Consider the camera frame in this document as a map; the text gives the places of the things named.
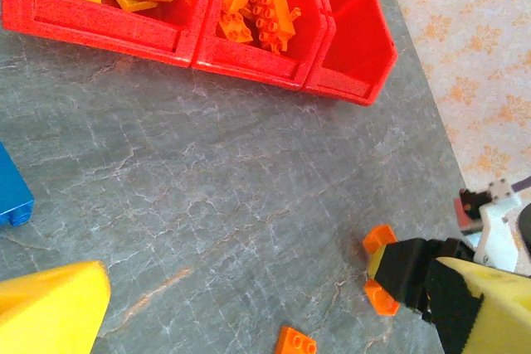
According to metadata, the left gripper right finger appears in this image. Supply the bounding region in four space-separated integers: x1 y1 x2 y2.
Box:
426 256 531 354

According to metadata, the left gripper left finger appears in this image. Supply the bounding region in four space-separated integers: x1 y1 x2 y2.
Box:
0 260 112 354

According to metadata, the orange curved lego piece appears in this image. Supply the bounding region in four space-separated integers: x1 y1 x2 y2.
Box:
362 224 402 317

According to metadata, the blue lego brick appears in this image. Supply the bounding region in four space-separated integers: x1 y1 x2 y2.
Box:
0 141 36 229

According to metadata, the orange lego plate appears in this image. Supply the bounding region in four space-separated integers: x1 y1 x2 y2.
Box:
274 326 319 354

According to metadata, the orange small lego brick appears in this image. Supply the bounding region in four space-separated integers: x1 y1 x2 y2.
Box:
216 11 255 45

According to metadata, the orange lego rail piece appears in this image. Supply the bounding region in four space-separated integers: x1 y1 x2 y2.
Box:
243 0 303 56

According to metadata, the red plastic bin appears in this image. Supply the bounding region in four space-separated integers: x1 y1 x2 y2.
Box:
192 0 335 92
302 0 399 107
0 0 229 69

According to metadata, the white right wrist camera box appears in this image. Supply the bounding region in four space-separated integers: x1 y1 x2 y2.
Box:
454 178 524 277

